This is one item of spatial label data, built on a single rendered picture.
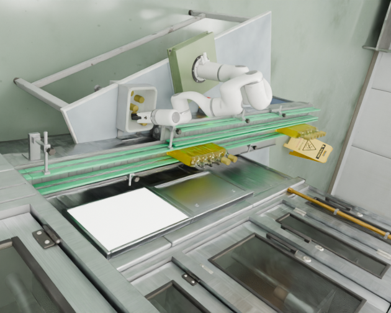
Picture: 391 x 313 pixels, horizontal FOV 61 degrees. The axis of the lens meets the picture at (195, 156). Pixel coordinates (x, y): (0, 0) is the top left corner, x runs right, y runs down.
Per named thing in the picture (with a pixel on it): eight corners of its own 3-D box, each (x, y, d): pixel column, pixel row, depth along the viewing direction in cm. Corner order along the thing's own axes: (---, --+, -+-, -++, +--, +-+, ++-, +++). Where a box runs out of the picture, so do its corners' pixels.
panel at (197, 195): (61, 215, 136) (107, 261, 115) (61, 208, 135) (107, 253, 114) (206, 172, 199) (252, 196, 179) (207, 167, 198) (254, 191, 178)
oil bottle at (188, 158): (166, 154, 183) (193, 169, 170) (167, 145, 180) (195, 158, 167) (173, 152, 186) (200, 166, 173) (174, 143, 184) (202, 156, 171)
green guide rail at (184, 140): (166, 141, 178) (175, 146, 173) (166, 140, 178) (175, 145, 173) (310, 115, 302) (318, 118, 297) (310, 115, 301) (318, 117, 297)
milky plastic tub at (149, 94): (115, 128, 167) (125, 133, 162) (118, 83, 159) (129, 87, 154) (143, 124, 180) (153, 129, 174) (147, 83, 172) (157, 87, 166)
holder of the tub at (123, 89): (115, 137, 170) (123, 142, 165) (118, 84, 160) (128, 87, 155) (141, 133, 182) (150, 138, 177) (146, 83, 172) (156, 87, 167)
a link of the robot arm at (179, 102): (220, 112, 153) (181, 117, 163) (214, 85, 148) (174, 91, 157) (214, 119, 146) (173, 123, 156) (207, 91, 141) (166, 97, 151)
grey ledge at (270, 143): (184, 160, 211) (197, 166, 204) (186, 147, 208) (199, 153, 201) (265, 140, 278) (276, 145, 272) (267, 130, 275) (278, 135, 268)
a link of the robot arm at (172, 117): (190, 100, 154) (195, 119, 158) (175, 100, 161) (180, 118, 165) (168, 113, 145) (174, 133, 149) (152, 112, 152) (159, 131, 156)
